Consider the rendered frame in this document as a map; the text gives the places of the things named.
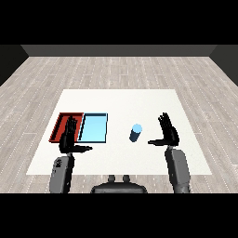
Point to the dark grey robot body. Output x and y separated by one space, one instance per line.
119 187

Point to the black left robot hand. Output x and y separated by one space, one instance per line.
68 141

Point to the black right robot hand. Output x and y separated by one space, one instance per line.
169 134

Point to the red shallow open box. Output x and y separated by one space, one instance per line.
63 127

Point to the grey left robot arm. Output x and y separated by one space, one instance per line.
61 175

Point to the light blue shallow open box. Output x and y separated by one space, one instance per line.
93 127

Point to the small blue can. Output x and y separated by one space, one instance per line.
135 133

